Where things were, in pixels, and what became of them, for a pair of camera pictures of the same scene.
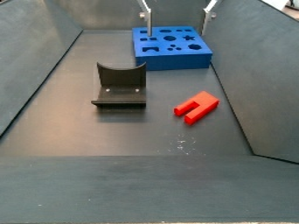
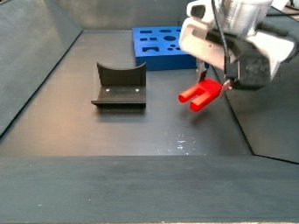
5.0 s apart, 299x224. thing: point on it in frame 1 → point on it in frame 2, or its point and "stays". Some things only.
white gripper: x=208 y=16 → x=200 y=44
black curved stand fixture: x=122 y=87 stays
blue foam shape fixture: x=174 y=47 stays
